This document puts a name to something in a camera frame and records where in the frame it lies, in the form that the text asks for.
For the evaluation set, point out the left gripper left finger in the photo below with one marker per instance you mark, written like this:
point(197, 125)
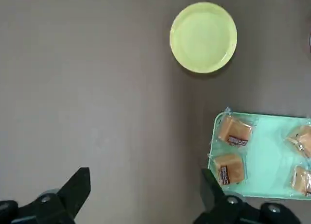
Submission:
point(60, 204)

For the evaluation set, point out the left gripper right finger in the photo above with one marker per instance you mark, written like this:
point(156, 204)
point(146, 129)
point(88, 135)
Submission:
point(226, 209)

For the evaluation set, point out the bread pack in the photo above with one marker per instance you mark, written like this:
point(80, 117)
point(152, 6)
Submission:
point(229, 170)
point(234, 132)
point(302, 180)
point(301, 141)

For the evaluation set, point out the green plastic tray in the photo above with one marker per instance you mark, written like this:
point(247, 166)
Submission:
point(264, 160)

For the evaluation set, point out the yellow plate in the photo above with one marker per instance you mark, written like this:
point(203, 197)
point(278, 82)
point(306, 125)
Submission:
point(203, 37)

